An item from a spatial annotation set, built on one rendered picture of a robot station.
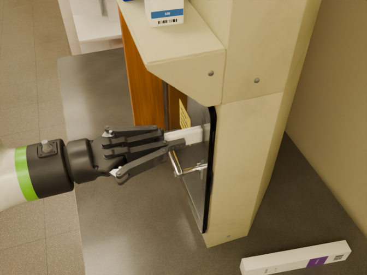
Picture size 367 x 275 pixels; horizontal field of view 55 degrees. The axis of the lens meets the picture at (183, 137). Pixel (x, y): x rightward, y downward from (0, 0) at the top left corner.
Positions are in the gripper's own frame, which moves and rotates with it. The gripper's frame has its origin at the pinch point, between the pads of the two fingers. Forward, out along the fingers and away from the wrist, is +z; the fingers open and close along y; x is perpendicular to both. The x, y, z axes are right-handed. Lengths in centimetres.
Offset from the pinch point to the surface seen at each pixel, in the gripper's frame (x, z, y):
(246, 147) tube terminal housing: 1.6, 10.6, -4.6
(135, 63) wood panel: 4.1, -2.1, 32.4
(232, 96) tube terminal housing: -11.4, 6.5, -4.6
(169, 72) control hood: -18.1, -3.6, -4.6
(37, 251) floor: 131, -60, 65
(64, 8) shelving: 23, -17, 111
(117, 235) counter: 36.9, -16.1, 6.0
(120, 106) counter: 37, -5, 57
